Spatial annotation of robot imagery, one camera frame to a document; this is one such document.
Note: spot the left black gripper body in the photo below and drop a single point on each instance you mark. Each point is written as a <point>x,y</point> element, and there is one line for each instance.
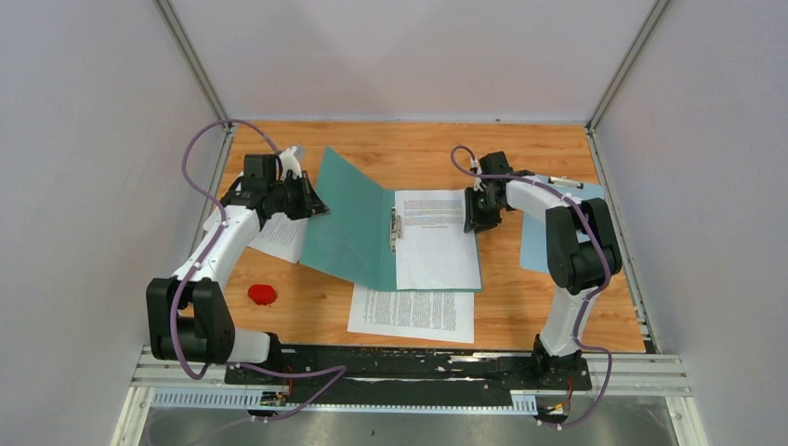
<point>290,197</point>

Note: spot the aluminium frame rail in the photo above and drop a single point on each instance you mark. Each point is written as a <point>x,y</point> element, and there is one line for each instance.
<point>621,375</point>

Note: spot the red small object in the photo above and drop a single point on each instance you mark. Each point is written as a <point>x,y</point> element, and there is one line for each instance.
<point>262,294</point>

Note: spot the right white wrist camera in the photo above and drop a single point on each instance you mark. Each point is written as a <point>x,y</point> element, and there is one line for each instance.
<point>476,170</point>

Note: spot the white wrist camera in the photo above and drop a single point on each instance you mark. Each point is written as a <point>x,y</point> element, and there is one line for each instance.
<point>476,170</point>
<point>290,162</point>

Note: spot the silver folder clip mechanism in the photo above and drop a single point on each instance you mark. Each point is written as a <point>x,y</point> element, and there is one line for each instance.
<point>395,230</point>

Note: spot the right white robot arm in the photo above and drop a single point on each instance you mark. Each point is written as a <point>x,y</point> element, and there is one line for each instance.
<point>581,251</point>

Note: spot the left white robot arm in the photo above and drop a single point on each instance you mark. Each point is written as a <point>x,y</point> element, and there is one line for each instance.
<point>188,315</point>

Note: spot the teal green folder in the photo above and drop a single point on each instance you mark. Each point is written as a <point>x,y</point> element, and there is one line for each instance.
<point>352,241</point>

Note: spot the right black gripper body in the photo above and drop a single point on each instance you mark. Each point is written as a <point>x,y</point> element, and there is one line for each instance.
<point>481,213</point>

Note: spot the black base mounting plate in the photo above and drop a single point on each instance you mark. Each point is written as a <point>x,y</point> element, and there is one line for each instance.
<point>406,376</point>

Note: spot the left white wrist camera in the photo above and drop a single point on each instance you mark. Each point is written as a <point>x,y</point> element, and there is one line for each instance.
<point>290,162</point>

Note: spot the blue clipboard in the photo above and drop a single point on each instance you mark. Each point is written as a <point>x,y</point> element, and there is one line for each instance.
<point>533,254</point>

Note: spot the printed paper sheet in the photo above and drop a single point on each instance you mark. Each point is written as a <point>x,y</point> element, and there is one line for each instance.
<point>279,236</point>
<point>433,250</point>
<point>439,316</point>

